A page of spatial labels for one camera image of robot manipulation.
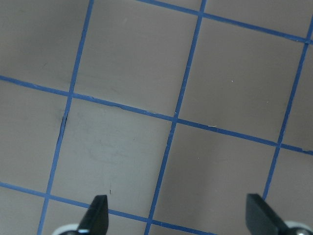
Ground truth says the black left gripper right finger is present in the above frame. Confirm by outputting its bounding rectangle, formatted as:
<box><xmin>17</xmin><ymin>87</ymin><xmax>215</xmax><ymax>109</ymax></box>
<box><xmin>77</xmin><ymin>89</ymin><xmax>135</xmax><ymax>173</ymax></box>
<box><xmin>246</xmin><ymin>193</ymin><xmax>289</xmax><ymax>235</ymax></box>

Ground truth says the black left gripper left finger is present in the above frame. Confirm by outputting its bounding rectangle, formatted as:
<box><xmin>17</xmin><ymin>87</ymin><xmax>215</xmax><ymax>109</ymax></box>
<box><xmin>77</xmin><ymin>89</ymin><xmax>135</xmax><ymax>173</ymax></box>
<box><xmin>77</xmin><ymin>195</ymin><xmax>109</xmax><ymax>235</ymax></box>

